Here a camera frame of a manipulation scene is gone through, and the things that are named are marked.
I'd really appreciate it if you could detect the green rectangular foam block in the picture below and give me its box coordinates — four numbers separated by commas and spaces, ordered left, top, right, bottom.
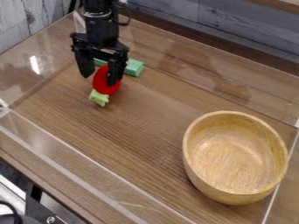
93, 59, 144, 77

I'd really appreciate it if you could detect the black cable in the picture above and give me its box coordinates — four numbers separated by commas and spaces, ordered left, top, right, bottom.
0, 199, 24, 224

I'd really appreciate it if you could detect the red plush strawberry toy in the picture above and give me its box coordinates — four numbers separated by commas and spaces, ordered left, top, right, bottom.
88, 65, 121, 107

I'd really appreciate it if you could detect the clear acrylic corner bracket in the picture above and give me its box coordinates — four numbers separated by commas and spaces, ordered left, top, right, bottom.
72, 11, 85, 33

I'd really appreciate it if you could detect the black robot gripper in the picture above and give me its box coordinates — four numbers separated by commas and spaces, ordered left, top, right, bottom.
69, 32, 129, 87

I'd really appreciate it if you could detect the clear acrylic tray wall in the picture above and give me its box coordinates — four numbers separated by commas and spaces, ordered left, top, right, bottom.
0, 14, 299, 224

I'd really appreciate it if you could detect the wooden bowl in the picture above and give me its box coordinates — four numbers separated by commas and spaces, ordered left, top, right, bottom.
181, 110, 288, 206

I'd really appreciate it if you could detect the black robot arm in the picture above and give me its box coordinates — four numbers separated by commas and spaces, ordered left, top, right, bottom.
69, 0, 131, 87

